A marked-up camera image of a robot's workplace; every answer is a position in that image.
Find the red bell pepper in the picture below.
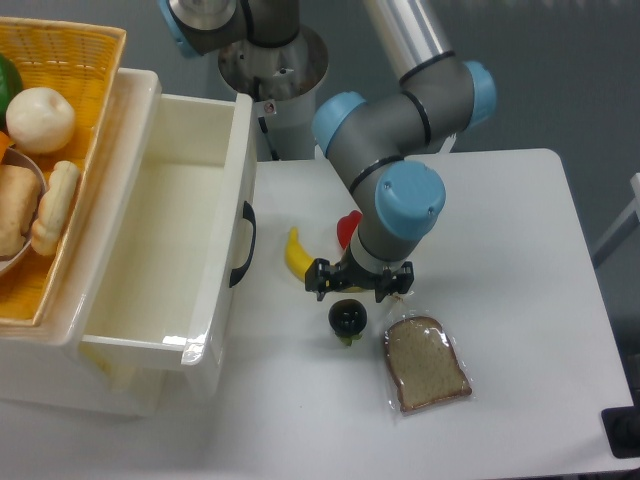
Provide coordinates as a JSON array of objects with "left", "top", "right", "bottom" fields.
[{"left": 336, "top": 210, "right": 362, "bottom": 250}]

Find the white open drawer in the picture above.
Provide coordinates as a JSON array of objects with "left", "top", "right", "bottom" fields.
[{"left": 83, "top": 94, "right": 257, "bottom": 399}]

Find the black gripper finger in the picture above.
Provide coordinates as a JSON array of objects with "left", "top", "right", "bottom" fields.
[
  {"left": 304, "top": 258, "right": 336, "bottom": 302},
  {"left": 374, "top": 261, "right": 414, "bottom": 303}
]

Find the tan bread roll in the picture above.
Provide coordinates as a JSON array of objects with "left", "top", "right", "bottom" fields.
[{"left": 1, "top": 164, "right": 41, "bottom": 259}]

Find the white round bun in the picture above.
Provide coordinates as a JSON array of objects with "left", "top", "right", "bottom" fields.
[{"left": 5, "top": 87, "right": 76, "bottom": 154}]

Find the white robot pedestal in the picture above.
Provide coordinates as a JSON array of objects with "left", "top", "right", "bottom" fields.
[{"left": 218, "top": 25, "right": 329, "bottom": 161}]

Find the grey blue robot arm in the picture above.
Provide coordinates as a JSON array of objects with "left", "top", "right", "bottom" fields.
[{"left": 159, "top": 1, "right": 497, "bottom": 300}]

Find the yellow banana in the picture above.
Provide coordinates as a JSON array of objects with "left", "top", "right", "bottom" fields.
[{"left": 284, "top": 226, "right": 366, "bottom": 294}]

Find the orange fruit piece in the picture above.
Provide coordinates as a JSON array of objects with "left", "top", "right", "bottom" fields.
[{"left": 0, "top": 131, "right": 14, "bottom": 161}]

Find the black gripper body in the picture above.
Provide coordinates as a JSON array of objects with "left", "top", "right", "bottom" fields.
[{"left": 332, "top": 261, "right": 387, "bottom": 291}]

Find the green pepper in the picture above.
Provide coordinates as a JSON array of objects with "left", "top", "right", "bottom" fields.
[{"left": 0, "top": 55, "right": 23, "bottom": 129}]

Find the white drawer cabinet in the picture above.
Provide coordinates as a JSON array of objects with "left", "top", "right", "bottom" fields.
[{"left": 1, "top": 68, "right": 164, "bottom": 416}]

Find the yellow wicker basket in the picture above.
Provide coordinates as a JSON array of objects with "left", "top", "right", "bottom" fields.
[{"left": 1, "top": 17, "right": 126, "bottom": 328}]

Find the black device at edge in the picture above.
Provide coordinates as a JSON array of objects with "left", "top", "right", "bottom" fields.
[{"left": 601, "top": 406, "right": 639, "bottom": 459}]

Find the beige braided bread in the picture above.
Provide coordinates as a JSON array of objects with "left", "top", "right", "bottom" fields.
[{"left": 31, "top": 161, "right": 80, "bottom": 256}]

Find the grey bowl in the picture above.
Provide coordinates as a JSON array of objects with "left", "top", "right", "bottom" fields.
[{"left": 1, "top": 148, "right": 47, "bottom": 275}]

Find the bagged bread slice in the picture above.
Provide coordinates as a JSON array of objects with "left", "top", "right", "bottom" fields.
[{"left": 381, "top": 292, "right": 474, "bottom": 416}]

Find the white frame at right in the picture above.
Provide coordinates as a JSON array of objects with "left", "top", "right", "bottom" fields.
[{"left": 591, "top": 173, "right": 639, "bottom": 269}]

